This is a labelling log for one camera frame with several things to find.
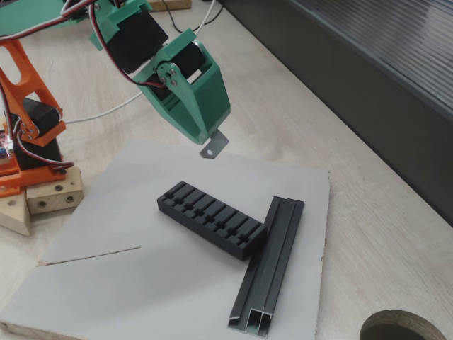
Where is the wooden base block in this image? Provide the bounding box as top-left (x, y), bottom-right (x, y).
top-left (26, 164), bottom-right (84, 215)

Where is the grey board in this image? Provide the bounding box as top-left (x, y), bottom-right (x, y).
top-left (0, 140), bottom-right (331, 340)

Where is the black slotted rack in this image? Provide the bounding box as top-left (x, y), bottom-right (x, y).
top-left (156, 181), bottom-right (268, 262)

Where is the black aluminium profile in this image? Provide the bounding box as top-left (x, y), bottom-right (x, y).
top-left (226, 195), bottom-right (305, 334)

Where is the white cable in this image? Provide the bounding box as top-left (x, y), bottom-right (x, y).
top-left (65, 0), bottom-right (217, 124)

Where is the wooden plank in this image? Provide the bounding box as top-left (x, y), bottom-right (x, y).
top-left (147, 0), bottom-right (192, 11)

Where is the black cable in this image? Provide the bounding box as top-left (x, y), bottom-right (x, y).
top-left (161, 0), bottom-right (226, 35)

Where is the beige triangular wooden block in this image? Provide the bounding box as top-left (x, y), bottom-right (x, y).
top-left (0, 193), bottom-right (31, 237)

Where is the small grey metal bracket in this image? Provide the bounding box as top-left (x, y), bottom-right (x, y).
top-left (200, 129), bottom-right (229, 159)

